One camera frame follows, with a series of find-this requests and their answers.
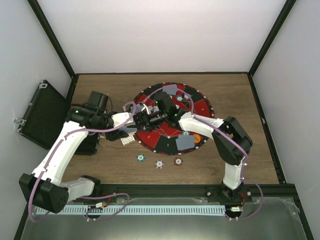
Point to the white blue chip stack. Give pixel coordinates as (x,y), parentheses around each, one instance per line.
(159,164)

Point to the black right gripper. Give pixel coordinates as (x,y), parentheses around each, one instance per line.
(143,118)

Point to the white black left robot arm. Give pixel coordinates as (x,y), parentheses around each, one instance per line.
(44,188)

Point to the light blue slotted rail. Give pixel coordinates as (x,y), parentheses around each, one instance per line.
(148,210)

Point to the playing card deck box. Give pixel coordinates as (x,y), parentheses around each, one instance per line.
(127,140)

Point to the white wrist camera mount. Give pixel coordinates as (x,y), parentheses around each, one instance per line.
(120,118)

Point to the black poker set case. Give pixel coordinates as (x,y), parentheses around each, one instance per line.
(44,119)

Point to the ace of clubs card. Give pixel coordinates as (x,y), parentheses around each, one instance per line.
(156,109)

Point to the blue patterned card deck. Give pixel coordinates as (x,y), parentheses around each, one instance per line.
(128,130)

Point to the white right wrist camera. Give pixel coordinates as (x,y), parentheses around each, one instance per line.
(142,107)

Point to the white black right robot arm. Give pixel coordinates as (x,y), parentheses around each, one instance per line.
(232,141)

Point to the orange big blind button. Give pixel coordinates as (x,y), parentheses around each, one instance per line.
(197,138)

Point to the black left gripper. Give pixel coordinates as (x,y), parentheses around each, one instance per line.
(115,135)

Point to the round red black poker mat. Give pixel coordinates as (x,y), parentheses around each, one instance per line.
(162,139)

